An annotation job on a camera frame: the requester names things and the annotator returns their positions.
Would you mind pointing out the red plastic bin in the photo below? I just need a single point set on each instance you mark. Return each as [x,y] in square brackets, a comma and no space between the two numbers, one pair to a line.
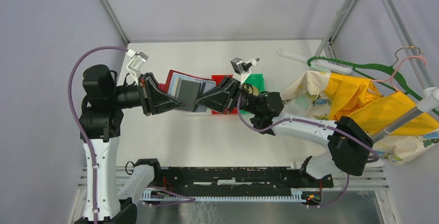
[218,78]

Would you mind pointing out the green plastic bin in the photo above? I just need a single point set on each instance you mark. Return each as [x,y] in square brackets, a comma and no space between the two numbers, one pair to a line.
[255,82]

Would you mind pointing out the white hanger rack stand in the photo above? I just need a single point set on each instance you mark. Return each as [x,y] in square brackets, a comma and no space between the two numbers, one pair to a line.
[377,123]

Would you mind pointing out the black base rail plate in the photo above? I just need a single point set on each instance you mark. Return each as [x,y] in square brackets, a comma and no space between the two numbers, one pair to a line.
[236,182]

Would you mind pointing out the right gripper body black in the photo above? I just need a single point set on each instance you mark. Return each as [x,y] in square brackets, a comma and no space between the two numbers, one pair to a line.
[234,96]

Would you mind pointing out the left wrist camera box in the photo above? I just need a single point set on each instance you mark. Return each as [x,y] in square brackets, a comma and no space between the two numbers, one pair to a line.
[137,60]

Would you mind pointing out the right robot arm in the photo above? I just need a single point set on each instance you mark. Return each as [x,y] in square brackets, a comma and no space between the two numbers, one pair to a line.
[348,146]

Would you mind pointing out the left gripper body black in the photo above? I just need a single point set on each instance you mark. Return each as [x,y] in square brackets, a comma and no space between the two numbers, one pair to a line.
[145,96]

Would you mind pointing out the red leather card holder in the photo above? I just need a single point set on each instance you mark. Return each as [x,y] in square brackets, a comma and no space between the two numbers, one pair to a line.
[172,85]

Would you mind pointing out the yellow patterned cloth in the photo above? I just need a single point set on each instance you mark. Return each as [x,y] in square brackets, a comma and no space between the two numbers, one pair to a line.
[370,112]

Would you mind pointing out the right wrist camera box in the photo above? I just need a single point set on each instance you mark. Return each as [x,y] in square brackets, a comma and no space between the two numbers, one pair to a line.
[242,69]

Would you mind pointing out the gold cards in green bin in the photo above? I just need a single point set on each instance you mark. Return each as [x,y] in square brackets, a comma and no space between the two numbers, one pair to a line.
[250,88]

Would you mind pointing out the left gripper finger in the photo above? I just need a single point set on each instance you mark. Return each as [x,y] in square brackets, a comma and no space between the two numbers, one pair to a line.
[156,92]
[161,103]

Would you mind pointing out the green clothes hanger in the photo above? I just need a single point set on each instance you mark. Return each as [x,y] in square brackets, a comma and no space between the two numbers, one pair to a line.
[329,63]

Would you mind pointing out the white cable duct strip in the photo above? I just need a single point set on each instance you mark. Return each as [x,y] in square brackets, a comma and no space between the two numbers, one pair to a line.
[149,195]

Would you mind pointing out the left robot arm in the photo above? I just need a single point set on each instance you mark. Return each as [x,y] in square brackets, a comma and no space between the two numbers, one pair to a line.
[100,127]

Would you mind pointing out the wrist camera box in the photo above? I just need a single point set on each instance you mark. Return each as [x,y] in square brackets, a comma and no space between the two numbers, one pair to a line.
[137,60]
[242,69]

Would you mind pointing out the pink clothes hanger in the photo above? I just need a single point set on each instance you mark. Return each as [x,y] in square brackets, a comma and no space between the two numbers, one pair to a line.
[393,75]

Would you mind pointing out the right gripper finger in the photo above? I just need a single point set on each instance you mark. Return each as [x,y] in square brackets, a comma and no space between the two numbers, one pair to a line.
[224,91]
[219,103]

